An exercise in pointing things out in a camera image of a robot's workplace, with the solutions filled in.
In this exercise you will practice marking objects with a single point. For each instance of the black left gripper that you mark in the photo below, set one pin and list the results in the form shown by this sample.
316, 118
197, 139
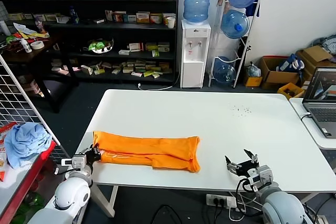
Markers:
92, 157

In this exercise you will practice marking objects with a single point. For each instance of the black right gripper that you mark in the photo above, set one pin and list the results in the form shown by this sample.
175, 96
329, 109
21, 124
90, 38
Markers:
246, 167

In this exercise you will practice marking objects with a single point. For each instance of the orange t-shirt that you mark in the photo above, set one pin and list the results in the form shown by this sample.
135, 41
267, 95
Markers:
147, 148

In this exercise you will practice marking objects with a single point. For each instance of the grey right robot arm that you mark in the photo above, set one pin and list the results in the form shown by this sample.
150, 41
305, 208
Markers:
283, 208

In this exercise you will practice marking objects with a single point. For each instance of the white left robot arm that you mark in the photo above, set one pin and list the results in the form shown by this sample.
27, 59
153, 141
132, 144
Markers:
72, 192

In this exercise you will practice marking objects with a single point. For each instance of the pile of grey clothes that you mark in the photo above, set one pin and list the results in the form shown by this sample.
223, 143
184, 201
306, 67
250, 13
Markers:
328, 43

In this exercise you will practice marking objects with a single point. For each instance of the large white table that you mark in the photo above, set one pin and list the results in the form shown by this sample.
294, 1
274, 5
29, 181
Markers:
275, 129

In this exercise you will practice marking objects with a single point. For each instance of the white power strip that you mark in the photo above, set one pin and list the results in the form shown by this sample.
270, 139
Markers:
212, 200

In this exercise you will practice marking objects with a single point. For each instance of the light blue cloth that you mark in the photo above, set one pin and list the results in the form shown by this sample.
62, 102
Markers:
26, 140

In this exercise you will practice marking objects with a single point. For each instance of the small white side table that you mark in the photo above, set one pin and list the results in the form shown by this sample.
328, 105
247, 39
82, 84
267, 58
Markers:
296, 106

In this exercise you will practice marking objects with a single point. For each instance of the plain white medicine box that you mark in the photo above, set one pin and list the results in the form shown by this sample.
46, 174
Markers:
86, 70

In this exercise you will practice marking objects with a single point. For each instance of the small yellow box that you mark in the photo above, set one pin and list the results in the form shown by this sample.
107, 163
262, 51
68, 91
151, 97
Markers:
253, 81

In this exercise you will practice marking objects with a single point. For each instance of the green plastic bottle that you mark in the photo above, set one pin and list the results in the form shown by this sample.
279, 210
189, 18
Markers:
31, 200

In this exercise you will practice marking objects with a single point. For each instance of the yellow plastic bin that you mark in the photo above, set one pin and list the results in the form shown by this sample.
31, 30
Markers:
284, 90

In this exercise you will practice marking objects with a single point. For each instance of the white jug rack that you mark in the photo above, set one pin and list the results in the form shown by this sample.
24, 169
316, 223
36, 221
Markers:
237, 77

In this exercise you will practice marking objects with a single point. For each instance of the flat pink white box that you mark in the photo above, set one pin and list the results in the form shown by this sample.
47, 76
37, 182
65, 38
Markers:
137, 74

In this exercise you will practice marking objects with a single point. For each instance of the red white cart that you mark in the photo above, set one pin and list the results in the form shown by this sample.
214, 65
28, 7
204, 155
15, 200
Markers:
15, 182

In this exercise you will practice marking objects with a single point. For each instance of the red white snack package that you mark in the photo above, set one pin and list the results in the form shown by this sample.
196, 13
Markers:
6, 129

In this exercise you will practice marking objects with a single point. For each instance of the open cardboard box red rim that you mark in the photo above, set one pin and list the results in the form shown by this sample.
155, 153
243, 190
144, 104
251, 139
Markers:
278, 78

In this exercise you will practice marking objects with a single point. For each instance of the clear plastic bag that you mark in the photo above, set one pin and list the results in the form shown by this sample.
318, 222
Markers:
253, 71

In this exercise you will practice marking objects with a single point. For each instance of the grey laptop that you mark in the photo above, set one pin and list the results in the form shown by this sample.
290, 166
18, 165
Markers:
323, 113

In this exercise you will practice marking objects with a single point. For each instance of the flat white medicine box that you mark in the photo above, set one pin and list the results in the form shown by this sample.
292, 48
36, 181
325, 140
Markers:
124, 52

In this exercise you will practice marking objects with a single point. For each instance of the steel bowl with green packets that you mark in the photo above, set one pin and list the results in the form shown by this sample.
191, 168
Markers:
98, 47

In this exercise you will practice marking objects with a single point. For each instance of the white water dispenser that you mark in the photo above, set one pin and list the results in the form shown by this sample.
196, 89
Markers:
194, 72

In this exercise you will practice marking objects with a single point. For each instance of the blue white bag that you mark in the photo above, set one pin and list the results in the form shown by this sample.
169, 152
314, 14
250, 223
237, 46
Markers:
288, 62

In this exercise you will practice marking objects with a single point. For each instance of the white red medicine box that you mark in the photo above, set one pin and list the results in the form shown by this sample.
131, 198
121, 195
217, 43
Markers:
136, 47

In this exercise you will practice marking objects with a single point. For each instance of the small green medicine box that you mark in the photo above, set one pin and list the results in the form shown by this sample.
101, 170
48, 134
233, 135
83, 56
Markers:
155, 53

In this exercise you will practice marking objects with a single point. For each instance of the yellow green medicine box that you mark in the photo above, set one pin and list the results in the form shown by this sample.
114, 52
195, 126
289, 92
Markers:
151, 47
156, 18

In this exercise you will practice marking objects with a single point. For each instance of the masking tape roll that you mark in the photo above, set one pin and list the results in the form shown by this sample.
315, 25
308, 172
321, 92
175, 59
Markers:
36, 47

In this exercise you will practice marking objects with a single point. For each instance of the small white bottle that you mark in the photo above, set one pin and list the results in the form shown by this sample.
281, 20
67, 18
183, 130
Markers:
27, 47

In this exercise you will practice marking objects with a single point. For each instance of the white green medicine box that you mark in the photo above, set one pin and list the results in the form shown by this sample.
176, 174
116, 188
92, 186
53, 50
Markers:
164, 47

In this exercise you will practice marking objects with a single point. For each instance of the dark wooden table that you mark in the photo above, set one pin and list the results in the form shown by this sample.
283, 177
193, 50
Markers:
15, 54

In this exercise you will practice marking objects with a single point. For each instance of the black shelving unit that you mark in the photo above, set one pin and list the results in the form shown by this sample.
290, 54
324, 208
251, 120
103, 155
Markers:
118, 26

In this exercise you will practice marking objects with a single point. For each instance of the plain brown cardboard box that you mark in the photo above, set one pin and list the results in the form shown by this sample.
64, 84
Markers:
315, 53

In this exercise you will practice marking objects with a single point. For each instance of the blue plastic bottle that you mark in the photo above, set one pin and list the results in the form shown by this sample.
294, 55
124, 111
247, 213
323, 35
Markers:
74, 16

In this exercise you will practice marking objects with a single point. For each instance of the white box red picture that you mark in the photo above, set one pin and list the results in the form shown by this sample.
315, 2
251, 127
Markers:
119, 16

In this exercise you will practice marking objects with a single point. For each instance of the green snack bag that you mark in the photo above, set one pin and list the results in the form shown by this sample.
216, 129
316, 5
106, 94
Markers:
11, 40

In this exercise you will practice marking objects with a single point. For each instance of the colourful paper pile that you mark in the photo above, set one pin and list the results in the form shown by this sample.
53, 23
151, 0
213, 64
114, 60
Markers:
23, 31

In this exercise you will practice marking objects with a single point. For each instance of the yellow white medicine box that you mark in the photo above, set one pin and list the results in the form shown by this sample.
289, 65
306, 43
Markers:
143, 17

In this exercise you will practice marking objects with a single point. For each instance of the white paper cup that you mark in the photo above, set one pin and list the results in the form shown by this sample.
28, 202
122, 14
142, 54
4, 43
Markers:
170, 23

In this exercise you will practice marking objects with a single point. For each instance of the white orange medicine box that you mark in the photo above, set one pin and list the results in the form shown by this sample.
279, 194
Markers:
165, 16

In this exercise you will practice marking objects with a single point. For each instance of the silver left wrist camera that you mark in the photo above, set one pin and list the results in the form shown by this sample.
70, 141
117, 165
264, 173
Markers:
77, 161

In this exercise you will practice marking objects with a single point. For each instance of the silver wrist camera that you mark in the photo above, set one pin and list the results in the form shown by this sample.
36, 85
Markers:
262, 175
77, 161

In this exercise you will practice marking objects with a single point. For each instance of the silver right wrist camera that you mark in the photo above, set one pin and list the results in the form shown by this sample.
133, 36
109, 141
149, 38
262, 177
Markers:
262, 175

